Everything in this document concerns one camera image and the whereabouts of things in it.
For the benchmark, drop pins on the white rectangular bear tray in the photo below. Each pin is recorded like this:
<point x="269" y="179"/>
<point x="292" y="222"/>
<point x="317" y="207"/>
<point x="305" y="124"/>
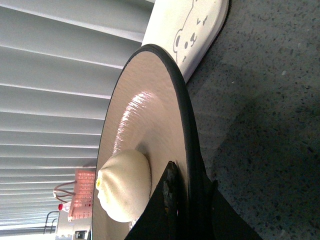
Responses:
<point x="185" y="29"/>

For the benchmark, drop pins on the white steamed bun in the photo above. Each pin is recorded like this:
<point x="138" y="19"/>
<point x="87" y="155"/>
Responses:
<point x="124" y="185"/>

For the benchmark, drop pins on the brown plate with black rim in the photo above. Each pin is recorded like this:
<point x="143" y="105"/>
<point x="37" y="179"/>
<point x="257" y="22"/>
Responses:
<point x="150" y="111"/>

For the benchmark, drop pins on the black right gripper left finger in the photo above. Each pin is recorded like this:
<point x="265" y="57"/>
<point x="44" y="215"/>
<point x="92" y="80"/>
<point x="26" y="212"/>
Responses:
<point x="166" y="213"/>

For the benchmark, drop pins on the grey pleated curtain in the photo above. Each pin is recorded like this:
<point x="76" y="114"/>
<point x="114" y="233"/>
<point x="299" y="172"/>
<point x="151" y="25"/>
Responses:
<point x="59" y="63"/>

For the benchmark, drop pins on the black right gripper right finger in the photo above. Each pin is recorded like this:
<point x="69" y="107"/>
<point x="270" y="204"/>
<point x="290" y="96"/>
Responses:
<point x="224" y="222"/>

